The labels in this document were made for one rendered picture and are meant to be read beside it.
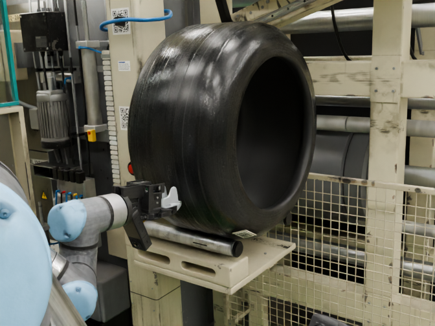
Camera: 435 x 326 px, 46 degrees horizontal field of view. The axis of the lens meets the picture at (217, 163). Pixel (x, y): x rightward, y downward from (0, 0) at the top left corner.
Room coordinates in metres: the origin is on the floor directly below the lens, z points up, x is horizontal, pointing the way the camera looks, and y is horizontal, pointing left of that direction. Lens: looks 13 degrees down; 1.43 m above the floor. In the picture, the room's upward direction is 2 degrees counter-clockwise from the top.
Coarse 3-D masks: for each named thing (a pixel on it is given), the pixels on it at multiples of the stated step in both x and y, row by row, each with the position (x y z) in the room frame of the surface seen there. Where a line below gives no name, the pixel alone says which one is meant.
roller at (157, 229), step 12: (156, 228) 1.42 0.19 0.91; (168, 228) 1.40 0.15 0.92; (180, 228) 1.38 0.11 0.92; (168, 240) 1.39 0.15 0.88; (180, 240) 1.36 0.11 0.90; (192, 240) 1.33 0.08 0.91; (204, 240) 1.31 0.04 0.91; (216, 240) 1.29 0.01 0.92; (228, 240) 1.28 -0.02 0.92; (216, 252) 1.30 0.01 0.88; (228, 252) 1.26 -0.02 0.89; (240, 252) 1.27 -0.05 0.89
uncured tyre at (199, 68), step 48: (192, 48) 1.28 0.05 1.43; (240, 48) 1.25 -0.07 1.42; (288, 48) 1.41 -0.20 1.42; (144, 96) 1.26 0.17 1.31; (192, 96) 1.18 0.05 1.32; (240, 96) 1.21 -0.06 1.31; (288, 96) 1.64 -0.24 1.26; (144, 144) 1.23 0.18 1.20; (192, 144) 1.15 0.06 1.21; (240, 144) 1.71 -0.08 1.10; (288, 144) 1.63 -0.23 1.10; (192, 192) 1.17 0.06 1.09; (240, 192) 1.20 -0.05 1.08; (288, 192) 1.43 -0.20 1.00
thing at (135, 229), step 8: (136, 216) 1.06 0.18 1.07; (128, 224) 1.07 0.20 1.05; (136, 224) 1.06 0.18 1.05; (128, 232) 1.09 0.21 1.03; (136, 232) 1.07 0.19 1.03; (144, 232) 1.09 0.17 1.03; (136, 240) 1.09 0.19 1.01; (144, 240) 1.09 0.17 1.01; (136, 248) 1.10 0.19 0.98; (144, 248) 1.09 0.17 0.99
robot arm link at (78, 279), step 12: (60, 264) 0.82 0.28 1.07; (72, 264) 0.85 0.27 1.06; (84, 264) 0.89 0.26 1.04; (60, 276) 0.81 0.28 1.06; (72, 276) 0.82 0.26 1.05; (84, 276) 0.84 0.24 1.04; (72, 288) 0.79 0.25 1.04; (84, 288) 0.80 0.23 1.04; (72, 300) 0.79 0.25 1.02; (84, 300) 0.79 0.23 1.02; (96, 300) 0.84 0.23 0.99; (84, 312) 0.79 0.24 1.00
